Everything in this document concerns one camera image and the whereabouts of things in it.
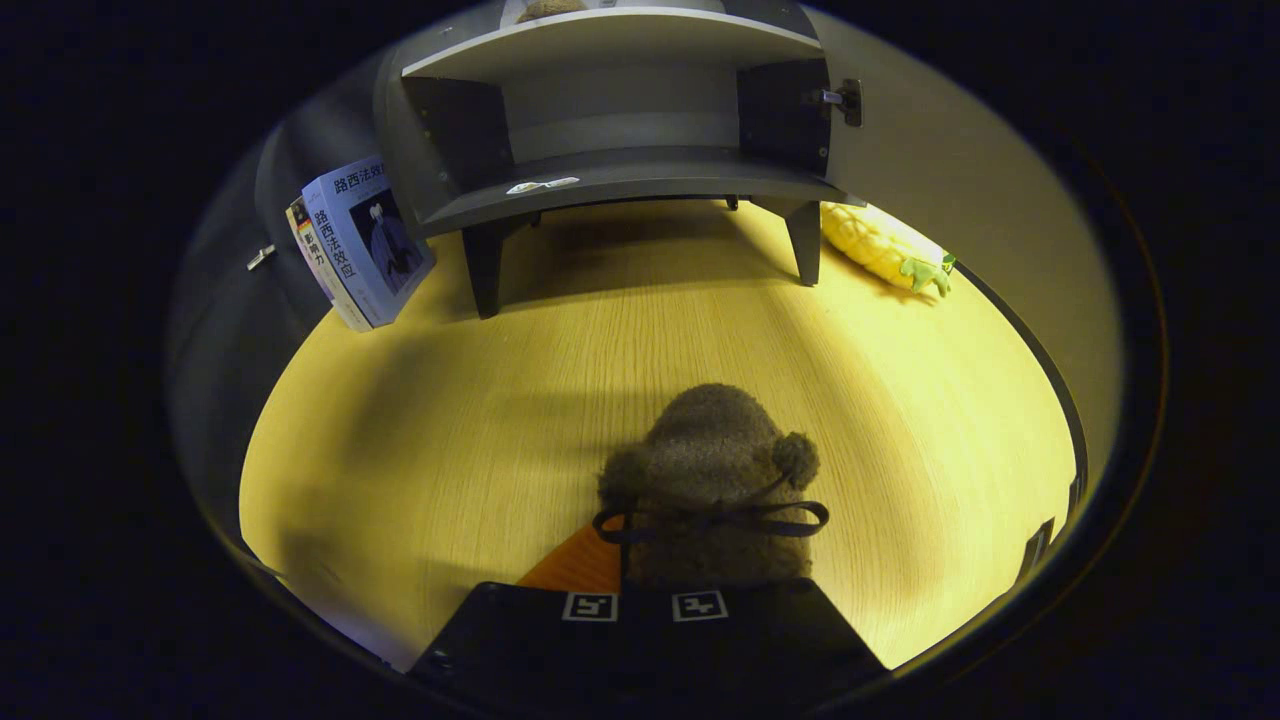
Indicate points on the metal cabinet hinge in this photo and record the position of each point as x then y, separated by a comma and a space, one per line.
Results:
845, 100

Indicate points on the blue cover book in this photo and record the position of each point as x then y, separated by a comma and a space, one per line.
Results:
375, 240

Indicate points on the white clip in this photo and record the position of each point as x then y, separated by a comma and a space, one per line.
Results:
262, 257

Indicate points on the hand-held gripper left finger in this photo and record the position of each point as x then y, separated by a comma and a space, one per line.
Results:
530, 640

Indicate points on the yellow plush corn toy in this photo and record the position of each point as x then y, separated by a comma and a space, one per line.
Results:
875, 245

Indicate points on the grey shoe cabinet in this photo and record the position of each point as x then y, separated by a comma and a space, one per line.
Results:
620, 175

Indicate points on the black backdrop cloth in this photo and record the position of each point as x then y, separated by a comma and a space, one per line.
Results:
230, 330

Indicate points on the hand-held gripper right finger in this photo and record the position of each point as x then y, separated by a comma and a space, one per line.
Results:
770, 640

